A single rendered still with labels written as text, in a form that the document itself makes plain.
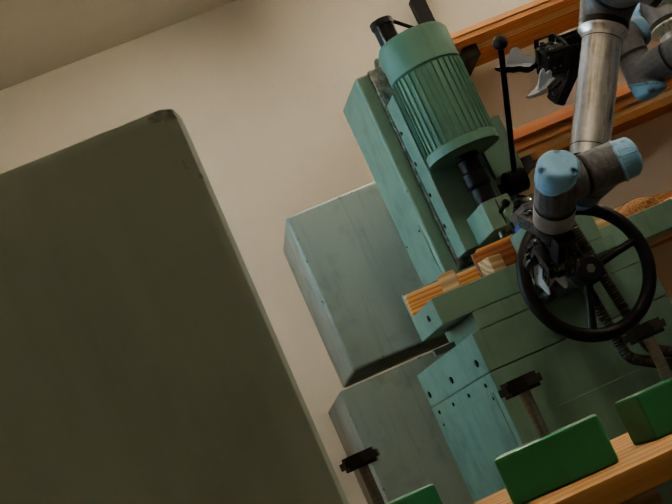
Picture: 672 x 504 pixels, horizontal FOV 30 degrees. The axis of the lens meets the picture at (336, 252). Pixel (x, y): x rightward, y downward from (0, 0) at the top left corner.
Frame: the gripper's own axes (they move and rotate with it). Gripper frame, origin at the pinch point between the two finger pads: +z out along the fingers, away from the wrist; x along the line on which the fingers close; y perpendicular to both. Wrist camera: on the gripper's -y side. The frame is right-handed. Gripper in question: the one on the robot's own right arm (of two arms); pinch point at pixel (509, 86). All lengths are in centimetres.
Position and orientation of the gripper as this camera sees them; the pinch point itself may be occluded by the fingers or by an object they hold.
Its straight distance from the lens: 289.0
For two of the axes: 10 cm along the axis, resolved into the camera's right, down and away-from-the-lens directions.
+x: 3.8, 5.3, -7.6
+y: -1.5, -7.7, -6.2
